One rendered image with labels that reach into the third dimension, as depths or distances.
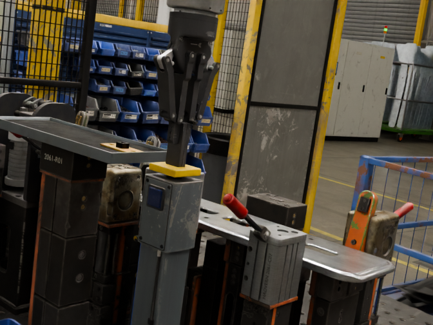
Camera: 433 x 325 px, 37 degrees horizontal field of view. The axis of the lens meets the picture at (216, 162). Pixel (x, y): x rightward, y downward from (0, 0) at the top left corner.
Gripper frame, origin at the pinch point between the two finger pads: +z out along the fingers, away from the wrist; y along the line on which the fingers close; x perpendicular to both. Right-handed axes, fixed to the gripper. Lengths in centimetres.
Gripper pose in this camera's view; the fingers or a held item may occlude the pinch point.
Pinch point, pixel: (177, 143)
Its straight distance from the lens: 102.9
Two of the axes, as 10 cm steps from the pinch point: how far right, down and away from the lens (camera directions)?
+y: 6.5, -0.3, 7.6
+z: -1.4, 9.8, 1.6
